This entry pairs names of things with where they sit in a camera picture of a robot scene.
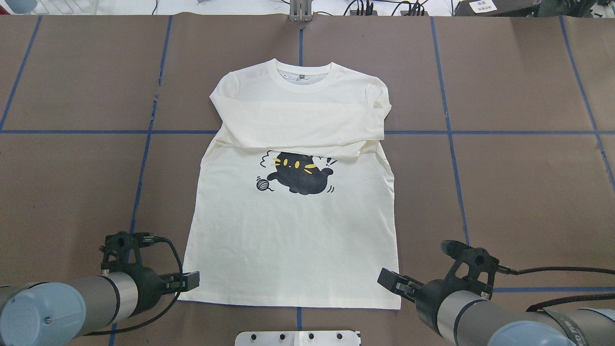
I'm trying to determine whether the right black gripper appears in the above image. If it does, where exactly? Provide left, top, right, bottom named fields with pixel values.
left=377, top=268, right=457, bottom=328

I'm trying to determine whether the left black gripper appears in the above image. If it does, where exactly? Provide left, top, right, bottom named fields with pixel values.
left=130, top=267, right=200, bottom=317

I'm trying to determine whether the cream long-sleeve cat shirt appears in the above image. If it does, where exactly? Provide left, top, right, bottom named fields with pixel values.
left=180, top=59, right=401, bottom=309

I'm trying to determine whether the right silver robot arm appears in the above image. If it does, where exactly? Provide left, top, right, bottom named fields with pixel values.
left=378, top=269, right=615, bottom=346

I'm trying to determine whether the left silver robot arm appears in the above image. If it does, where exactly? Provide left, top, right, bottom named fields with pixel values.
left=1, top=269, right=200, bottom=346

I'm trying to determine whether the black box with label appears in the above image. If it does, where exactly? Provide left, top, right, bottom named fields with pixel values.
left=453, top=0, right=541, bottom=17

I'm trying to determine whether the clear acrylic rack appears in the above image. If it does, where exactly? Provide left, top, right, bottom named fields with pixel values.
left=32, top=0, right=100, bottom=15

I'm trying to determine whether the blue plastic cup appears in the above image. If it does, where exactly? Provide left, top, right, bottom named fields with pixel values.
left=4, top=0, right=37, bottom=14

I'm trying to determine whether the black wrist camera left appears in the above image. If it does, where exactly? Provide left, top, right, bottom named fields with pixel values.
left=99, top=232, right=157, bottom=276

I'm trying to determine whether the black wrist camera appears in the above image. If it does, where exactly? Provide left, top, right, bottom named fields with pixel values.
left=440, top=239, right=500, bottom=300
left=99, top=232, right=157, bottom=276

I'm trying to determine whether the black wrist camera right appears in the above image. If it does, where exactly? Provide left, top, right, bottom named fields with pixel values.
left=440, top=239, right=500, bottom=300

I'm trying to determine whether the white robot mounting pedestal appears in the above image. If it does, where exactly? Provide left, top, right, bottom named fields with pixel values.
left=234, top=330, right=362, bottom=346

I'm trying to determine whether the aluminium frame post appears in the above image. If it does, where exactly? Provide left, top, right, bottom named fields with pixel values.
left=287, top=0, right=314, bottom=23

